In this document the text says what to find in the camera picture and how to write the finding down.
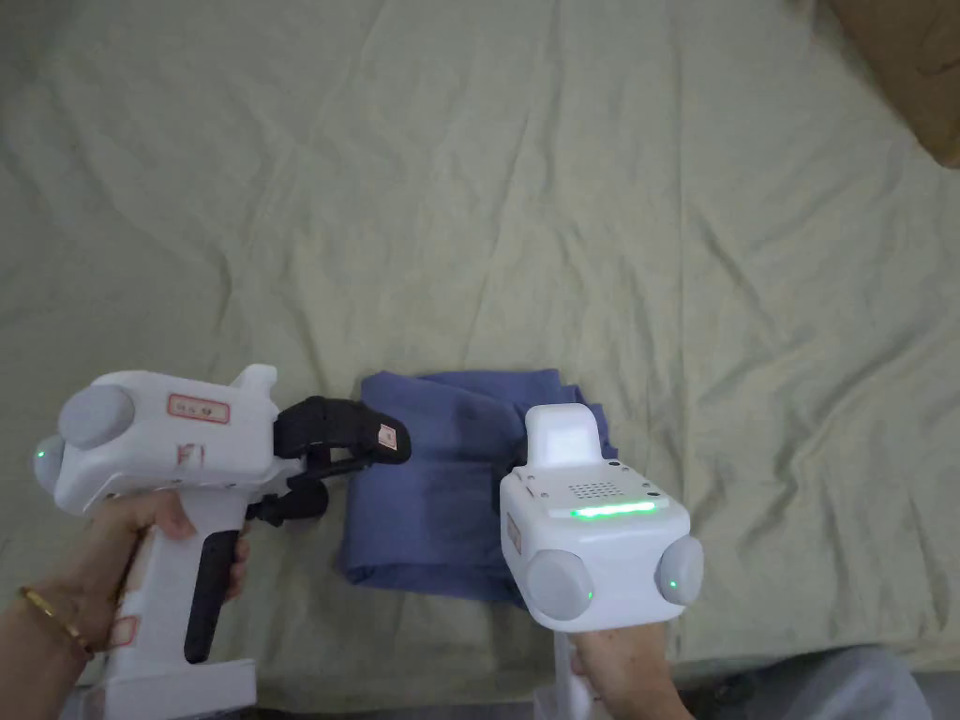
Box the brown cardboard carton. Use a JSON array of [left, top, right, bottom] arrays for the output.
[[823, 0, 960, 171]]

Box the blue garment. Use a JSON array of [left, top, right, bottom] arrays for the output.
[[337, 367, 622, 606]]

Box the person's left forearm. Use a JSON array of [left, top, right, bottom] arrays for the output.
[[0, 588, 96, 720]]

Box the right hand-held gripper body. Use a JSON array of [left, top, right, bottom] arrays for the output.
[[498, 402, 706, 720]]

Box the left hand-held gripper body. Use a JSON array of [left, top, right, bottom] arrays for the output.
[[33, 364, 303, 720]]

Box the person's left hand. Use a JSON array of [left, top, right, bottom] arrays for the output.
[[18, 490, 253, 658]]

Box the person's right hand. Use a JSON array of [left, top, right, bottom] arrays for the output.
[[569, 621, 693, 720]]

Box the bed with pale green sheet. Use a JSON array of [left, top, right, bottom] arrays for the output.
[[0, 0, 960, 702]]

